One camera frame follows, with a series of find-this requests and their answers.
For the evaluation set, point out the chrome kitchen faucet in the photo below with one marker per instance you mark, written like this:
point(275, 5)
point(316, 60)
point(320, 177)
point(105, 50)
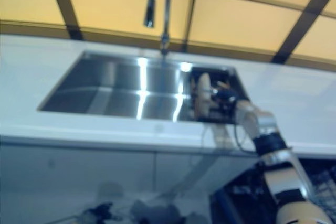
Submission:
point(166, 11)

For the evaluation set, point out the white glossy cabinet front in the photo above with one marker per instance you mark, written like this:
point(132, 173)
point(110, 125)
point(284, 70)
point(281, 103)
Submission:
point(92, 171)

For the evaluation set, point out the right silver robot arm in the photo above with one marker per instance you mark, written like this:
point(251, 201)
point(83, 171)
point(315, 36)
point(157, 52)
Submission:
point(278, 171)

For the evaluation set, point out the stainless steel sink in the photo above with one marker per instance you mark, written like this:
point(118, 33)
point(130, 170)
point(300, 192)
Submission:
point(118, 90)

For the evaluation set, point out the black dish rack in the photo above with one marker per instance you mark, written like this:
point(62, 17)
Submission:
point(195, 77)

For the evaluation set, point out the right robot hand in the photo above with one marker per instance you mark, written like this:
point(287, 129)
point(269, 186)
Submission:
point(224, 98)

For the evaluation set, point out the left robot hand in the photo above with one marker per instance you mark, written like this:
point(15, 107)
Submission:
point(101, 211)

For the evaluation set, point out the built-in dishwasher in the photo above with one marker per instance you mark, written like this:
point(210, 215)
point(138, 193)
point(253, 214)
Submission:
point(241, 195)

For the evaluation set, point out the cream round plate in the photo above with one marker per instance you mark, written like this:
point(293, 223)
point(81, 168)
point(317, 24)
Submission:
point(204, 95)

